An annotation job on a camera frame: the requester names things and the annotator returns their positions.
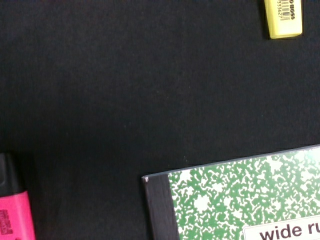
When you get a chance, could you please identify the black tablecloth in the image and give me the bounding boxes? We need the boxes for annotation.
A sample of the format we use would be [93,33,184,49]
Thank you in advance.
[0,0,320,240]

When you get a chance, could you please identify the yellow highlighter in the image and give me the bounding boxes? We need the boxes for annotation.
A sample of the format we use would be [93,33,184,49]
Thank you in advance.
[264,0,303,40]

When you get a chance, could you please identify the green composition notebook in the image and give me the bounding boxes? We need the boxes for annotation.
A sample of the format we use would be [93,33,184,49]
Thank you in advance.
[142,145,320,240]

